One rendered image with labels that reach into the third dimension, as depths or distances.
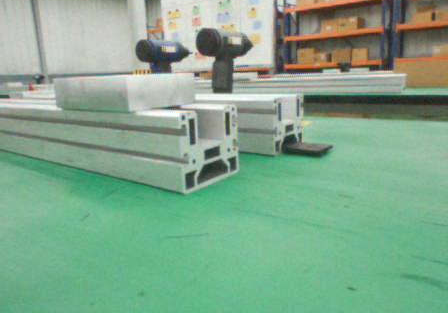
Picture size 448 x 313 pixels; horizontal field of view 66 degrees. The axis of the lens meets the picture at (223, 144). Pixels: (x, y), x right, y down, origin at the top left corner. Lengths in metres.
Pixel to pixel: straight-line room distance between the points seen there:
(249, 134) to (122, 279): 0.34
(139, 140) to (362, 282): 0.27
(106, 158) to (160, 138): 0.11
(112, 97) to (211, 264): 0.24
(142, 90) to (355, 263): 0.28
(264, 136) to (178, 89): 0.15
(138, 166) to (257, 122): 0.20
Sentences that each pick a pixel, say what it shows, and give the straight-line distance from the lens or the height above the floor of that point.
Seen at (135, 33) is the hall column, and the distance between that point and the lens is 9.33.
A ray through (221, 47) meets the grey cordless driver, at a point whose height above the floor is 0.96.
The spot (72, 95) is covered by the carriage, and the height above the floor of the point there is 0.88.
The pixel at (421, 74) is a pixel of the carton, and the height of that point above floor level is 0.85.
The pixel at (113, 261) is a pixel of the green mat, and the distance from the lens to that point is 0.26.
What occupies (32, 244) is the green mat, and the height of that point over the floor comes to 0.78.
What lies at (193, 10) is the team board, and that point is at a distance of 4.17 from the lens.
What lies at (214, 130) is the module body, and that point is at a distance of 0.41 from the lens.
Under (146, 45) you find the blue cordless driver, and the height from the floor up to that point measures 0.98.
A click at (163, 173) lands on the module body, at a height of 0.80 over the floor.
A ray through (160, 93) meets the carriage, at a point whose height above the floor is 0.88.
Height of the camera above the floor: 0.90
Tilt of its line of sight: 11 degrees down
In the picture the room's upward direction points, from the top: 2 degrees counter-clockwise
